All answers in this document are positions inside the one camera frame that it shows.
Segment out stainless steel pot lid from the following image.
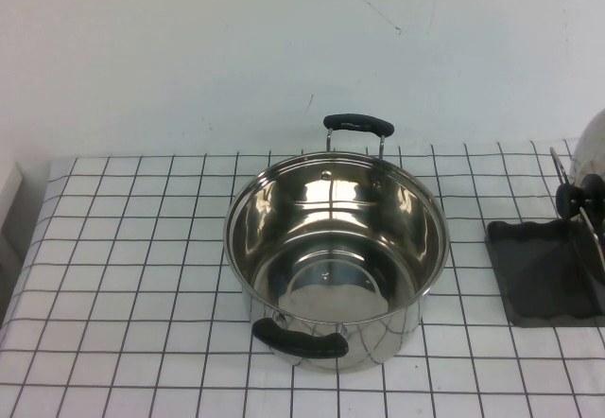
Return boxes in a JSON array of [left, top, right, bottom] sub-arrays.
[[555, 108, 605, 230]]

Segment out dark grey rack drip tray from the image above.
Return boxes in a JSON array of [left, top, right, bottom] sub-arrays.
[[485, 218, 605, 328]]

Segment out white black-grid tablecloth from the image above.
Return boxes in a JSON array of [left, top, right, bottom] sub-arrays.
[[0, 138, 605, 418]]

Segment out stainless steel pot black handles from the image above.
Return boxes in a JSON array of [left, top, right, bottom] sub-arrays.
[[225, 113, 449, 374]]

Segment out chrome wire lid rack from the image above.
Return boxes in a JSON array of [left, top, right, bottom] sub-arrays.
[[549, 146, 605, 296]]

